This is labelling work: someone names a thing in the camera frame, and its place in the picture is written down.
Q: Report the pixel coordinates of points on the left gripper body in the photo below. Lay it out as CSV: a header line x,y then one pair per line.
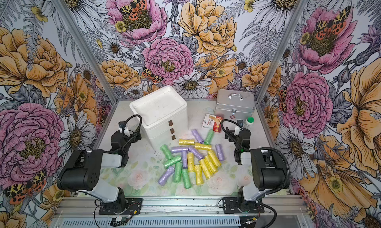
x,y
126,148

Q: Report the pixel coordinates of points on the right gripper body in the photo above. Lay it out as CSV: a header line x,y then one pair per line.
x,y
237,146

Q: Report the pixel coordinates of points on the yellow roll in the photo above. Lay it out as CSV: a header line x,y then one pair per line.
x,y
210,164
214,158
200,146
198,175
205,169
186,141

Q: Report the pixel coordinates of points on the white plastic drawer unit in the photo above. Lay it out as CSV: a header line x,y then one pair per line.
x,y
164,116

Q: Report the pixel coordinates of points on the yellow roll bottom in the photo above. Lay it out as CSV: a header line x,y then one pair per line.
x,y
198,175

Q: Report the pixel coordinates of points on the yellow roll top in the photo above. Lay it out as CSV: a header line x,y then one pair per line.
x,y
186,141

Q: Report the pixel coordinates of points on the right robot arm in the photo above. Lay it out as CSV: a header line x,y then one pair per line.
x,y
271,172

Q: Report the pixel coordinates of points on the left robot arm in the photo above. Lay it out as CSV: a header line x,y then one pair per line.
x,y
82,171

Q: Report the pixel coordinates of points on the white bottle green cap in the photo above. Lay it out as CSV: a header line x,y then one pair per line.
x,y
248,123

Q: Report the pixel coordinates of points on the purple roll far right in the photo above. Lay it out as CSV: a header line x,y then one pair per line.
x,y
220,153

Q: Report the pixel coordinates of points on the purple roll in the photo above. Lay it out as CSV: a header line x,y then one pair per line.
x,y
197,136
220,153
163,179

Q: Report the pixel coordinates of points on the green roll top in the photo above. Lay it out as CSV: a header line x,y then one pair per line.
x,y
209,137

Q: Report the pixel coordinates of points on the green roll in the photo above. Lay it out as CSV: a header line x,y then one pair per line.
x,y
178,172
167,153
186,179
209,137

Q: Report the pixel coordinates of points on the red white carton box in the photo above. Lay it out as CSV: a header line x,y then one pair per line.
x,y
212,122

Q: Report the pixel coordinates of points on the silver aluminium case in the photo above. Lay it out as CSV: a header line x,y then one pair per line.
x,y
234,105

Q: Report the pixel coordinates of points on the purple roll top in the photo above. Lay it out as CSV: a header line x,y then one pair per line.
x,y
197,136

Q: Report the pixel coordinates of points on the purple roll diagonal middle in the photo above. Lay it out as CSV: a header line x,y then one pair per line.
x,y
195,152

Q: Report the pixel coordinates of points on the green roll upper left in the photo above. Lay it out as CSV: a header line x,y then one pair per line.
x,y
167,153

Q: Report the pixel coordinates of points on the purple roll horizontal middle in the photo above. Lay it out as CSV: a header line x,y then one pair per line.
x,y
179,149

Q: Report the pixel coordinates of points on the yellow roll vertical middle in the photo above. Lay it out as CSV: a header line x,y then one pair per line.
x,y
190,160

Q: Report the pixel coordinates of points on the purple roll bottom left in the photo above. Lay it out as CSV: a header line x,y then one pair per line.
x,y
163,179

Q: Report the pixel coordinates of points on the green roll diagonal left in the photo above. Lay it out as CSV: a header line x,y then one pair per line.
x,y
172,161

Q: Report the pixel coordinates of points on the purple roll vertical middle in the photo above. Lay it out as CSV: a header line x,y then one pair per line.
x,y
184,159

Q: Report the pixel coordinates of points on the green roll bottom left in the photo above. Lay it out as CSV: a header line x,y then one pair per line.
x,y
178,172

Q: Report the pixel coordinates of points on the green roll bottom right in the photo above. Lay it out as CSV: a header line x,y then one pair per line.
x,y
186,179

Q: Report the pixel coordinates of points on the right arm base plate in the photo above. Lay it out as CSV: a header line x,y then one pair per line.
x,y
237,205

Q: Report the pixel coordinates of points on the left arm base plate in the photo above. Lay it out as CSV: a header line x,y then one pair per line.
x,y
130,206

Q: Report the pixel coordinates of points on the aluminium front rail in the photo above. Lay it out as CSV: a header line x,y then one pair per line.
x,y
280,211

